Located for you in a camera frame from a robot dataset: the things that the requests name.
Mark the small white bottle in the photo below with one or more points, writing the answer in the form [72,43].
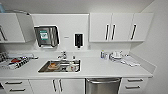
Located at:
[108,56]

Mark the white drawer unit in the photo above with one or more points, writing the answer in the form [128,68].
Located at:
[133,85]
[15,87]

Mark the white dish cloth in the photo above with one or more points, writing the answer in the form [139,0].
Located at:
[130,61]

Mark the stainless steel dishwasher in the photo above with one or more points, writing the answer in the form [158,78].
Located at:
[102,86]

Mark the white two-door base cabinet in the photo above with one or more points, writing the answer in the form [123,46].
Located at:
[56,86]

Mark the grey paper towel dispenser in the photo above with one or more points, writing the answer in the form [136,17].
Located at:
[46,36]

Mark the black soap dispenser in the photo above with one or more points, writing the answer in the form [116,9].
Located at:
[78,40]

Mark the stack of white plates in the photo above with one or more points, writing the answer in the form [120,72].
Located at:
[116,56]

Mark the steel kitchen sink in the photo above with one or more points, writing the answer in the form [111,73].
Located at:
[60,70]

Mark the chrome faucet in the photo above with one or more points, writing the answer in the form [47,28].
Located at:
[62,55]

